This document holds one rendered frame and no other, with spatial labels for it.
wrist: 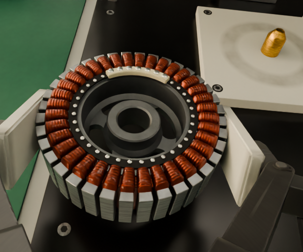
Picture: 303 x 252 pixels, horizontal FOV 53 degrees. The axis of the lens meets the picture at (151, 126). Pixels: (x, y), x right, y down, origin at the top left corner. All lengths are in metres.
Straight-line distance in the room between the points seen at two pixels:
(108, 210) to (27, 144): 0.06
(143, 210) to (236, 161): 0.05
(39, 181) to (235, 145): 0.17
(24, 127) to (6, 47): 0.23
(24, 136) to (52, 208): 0.08
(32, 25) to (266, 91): 0.28
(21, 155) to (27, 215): 0.10
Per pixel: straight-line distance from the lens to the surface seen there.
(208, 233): 0.23
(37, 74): 0.35
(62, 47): 0.37
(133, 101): 0.19
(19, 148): 0.16
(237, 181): 0.16
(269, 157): 0.17
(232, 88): 0.30
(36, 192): 0.27
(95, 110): 0.20
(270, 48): 0.35
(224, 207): 0.24
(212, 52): 0.33
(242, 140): 0.16
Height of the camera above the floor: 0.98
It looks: 53 degrees down
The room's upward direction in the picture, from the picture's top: 9 degrees clockwise
